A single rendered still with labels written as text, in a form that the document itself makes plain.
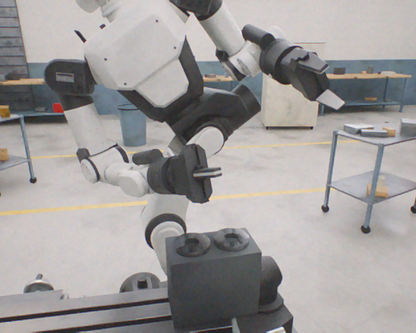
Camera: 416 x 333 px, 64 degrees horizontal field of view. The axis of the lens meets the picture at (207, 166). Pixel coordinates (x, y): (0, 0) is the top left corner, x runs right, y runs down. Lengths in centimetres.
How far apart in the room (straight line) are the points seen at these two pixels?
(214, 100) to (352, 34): 865
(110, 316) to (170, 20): 78
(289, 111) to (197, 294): 598
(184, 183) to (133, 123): 483
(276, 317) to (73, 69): 116
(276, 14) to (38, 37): 535
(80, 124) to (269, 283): 93
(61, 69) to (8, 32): 756
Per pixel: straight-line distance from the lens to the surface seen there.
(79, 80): 101
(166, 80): 96
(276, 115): 663
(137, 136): 557
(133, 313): 96
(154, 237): 112
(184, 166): 68
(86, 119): 104
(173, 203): 112
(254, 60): 85
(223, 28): 106
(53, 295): 141
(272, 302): 152
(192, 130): 106
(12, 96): 869
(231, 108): 106
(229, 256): 81
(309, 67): 67
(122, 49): 93
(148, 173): 78
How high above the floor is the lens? 160
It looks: 20 degrees down
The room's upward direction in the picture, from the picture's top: straight up
